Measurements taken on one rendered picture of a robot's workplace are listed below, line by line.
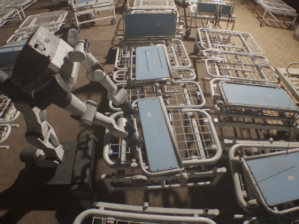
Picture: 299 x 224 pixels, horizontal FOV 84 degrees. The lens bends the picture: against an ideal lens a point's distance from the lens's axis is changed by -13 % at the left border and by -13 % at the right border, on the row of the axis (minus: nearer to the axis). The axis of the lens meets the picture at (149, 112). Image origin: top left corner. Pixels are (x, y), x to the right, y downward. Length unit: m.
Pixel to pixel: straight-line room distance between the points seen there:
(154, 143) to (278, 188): 0.90
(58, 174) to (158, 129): 0.98
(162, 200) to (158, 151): 0.56
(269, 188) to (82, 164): 1.47
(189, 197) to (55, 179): 1.20
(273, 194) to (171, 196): 0.84
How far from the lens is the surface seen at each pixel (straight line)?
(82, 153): 1.84
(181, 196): 1.80
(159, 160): 1.32
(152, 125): 1.49
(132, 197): 1.78
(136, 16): 2.69
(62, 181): 1.80
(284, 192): 1.46
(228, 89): 1.92
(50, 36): 1.06
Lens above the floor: 1.69
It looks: 47 degrees down
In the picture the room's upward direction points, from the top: straight up
